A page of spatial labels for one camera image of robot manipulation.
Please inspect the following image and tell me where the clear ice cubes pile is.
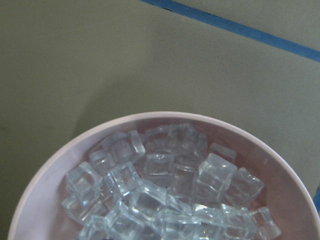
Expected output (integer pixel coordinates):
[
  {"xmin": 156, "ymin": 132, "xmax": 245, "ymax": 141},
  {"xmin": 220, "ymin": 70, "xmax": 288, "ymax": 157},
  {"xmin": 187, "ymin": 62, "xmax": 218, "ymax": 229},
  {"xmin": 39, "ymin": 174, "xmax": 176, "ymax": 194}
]
[{"xmin": 62, "ymin": 123, "xmax": 281, "ymax": 240}]

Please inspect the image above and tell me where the pink bowl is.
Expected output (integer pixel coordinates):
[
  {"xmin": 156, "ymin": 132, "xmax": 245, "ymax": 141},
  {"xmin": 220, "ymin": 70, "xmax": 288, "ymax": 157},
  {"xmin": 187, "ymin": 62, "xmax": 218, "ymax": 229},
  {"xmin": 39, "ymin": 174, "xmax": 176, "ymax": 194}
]
[{"xmin": 8, "ymin": 111, "xmax": 320, "ymax": 240}]

